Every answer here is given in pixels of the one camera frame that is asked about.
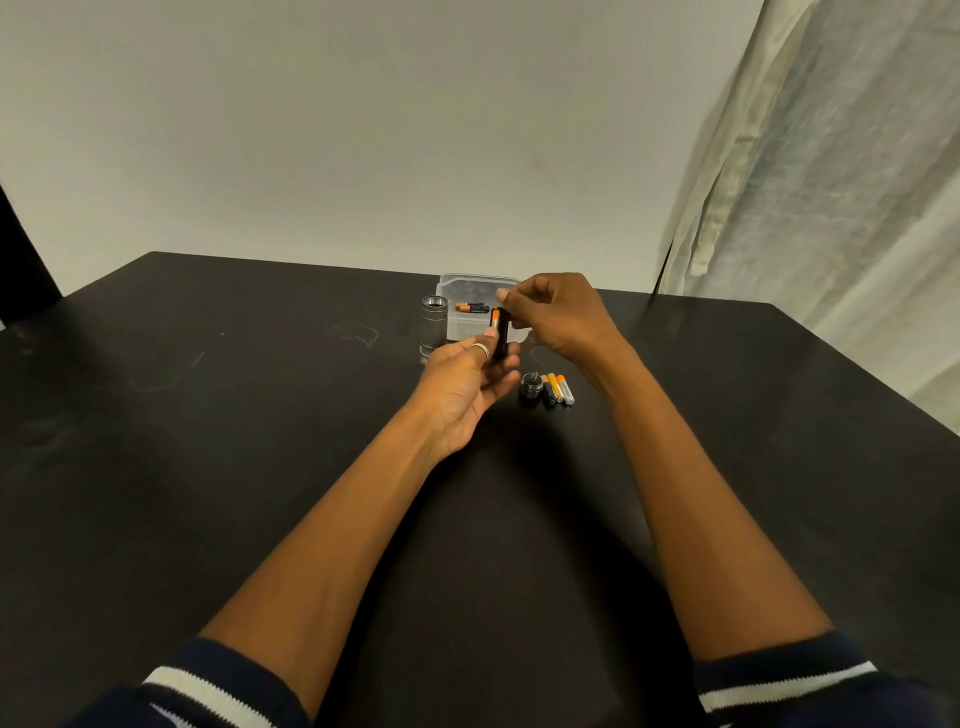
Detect person's right hand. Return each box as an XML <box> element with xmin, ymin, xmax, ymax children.
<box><xmin>494</xmin><ymin>272</ymin><xmax>631</xmax><ymax>395</ymax></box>

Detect person's left hand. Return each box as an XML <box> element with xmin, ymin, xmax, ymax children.
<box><xmin>410</xmin><ymin>326</ymin><xmax>523</xmax><ymax>463</ymax></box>

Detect black battery holder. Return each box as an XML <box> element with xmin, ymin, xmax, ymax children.
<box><xmin>488</xmin><ymin>305</ymin><xmax>513</xmax><ymax>364</ymax></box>

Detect grey metal flashlight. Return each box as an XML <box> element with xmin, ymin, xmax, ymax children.
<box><xmin>419</xmin><ymin>294</ymin><xmax>450</xmax><ymax>361</ymax></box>

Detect person's right forearm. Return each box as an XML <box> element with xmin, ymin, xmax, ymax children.
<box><xmin>592</xmin><ymin>352</ymin><xmax>835</xmax><ymax>663</ymax></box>

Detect person's left forearm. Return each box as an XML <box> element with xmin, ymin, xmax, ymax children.
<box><xmin>200</xmin><ymin>408</ymin><xmax>451</xmax><ymax>721</ymax></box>

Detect clear plastic container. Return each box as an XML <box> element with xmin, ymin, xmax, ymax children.
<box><xmin>436</xmin><ymin>272</ymin><xmax>532</xmax><ymax>345</ymax></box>

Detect white curtain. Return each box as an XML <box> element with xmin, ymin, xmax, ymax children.
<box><xmin>653</xmin><ymin>0</ymin><xmax>960</xmax><ymax>436</ymax></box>

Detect navy striped sweater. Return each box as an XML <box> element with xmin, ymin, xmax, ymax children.
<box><xmin>67</xmin><ymin>631</ymin><xmax>960</xmax><ymax>728</ymax></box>

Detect black door frame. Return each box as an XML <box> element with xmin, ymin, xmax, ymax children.
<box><xmin>0</xmin><ymin>183</ymin><xmax>64</xmax><ymax>325</ymax></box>

